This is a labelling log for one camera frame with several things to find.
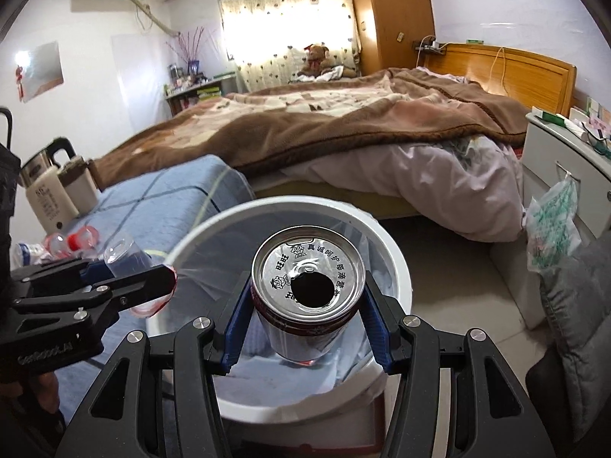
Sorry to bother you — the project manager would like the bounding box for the white round bin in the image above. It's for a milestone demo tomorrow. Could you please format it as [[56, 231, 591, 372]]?
[[145, 195, 412, 423]]

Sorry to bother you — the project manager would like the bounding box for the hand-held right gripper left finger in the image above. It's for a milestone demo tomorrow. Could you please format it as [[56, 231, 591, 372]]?
[[57, 279, 256, 458]]

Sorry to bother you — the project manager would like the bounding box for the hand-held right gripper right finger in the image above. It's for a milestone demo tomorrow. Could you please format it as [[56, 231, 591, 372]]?
[[363, 272, 557, 458]]

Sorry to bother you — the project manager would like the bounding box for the cluttered side desk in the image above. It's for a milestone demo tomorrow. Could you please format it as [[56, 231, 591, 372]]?
[[163, 71, 237, 118]]

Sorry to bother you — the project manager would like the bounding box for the black chair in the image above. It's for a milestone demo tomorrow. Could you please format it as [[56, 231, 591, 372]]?
[[525, 343, 588, 458]]

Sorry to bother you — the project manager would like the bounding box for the bed with brown blanket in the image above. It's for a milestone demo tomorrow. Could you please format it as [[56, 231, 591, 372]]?
[[91, 68, 528, 189]]

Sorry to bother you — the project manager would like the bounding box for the white nightstand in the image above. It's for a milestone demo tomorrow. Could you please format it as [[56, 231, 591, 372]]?
[[520, 112, 611, 249]]

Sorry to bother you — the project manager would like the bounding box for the white electric kettle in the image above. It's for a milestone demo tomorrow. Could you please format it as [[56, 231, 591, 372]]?
[[18, 137, 82, 234]]

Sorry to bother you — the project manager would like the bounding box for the vase with purple branches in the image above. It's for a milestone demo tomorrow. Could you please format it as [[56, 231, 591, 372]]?
[[166, 26, 207, 77]]

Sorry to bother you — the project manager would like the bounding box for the white charging cable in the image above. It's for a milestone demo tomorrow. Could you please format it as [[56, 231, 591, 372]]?
[[491, 47, 508, 101]]

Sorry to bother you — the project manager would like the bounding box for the wall shelf with power strip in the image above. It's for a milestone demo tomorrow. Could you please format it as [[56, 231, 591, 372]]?
[[413, 35, 452, 55]]

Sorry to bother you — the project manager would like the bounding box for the green printed plastic bag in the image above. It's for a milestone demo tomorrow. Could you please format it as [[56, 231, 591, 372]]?
[[524, 176, 583, 277]]

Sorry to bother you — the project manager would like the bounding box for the clear bottle with red cap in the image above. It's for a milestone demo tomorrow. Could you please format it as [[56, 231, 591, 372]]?
[[10, 229, 99, 270]]

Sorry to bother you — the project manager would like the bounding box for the shiny wall poster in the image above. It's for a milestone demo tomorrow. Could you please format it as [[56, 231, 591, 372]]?
[[16, 41, 65, 103]]

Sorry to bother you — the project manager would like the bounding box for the wrapped air conditioner pipe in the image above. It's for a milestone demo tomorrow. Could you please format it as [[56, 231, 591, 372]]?
[[129, 0, 179, 36]]

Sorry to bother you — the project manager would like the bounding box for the wooden wardrobe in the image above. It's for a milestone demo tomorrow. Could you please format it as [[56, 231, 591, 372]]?
[[344, 0, 436, 77]]

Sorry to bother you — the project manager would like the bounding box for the grey cushioned chair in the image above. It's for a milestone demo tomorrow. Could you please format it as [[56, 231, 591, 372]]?
[[539, 229, 611, 444]]

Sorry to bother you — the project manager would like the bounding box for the brown teddy bear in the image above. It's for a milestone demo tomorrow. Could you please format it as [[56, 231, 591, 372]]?
[[297, 44, 359, 79]]

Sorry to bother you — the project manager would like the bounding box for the green and white box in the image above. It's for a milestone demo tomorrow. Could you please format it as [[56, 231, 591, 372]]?
[[532, 107, 580, 127]]

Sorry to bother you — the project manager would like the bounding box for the clear plastic cup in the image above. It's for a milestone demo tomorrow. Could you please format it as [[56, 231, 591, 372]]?
[[102, 231, 178, 319]]

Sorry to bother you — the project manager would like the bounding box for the wooden bed headboard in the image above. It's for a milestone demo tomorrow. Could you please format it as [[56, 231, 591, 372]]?
[[422, 43, 577, 110]]

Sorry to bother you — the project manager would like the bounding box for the pile of small boxes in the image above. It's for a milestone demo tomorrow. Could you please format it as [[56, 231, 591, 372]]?
[[570, 98, 611, 156]]

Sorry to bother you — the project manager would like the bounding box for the blue checked tablecloth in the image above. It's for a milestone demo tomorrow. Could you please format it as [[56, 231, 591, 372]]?
[[14, 154, 257, 421]]

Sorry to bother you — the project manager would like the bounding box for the red drink can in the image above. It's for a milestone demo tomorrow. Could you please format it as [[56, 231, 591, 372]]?
[[251, 230, 367, 368]]

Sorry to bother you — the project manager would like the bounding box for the pink duvet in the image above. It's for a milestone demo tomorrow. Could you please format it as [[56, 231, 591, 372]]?
[[281, 134, 526, 244]]

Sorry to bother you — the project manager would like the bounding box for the beige lidded jug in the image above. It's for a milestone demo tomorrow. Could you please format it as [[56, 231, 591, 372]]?
[[57, 156, 101, 218]]

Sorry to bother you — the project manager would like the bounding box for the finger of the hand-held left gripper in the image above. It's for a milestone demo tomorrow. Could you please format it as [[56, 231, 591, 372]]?
[[12, 266, 175, 339], [10, 256, 115, 293]]

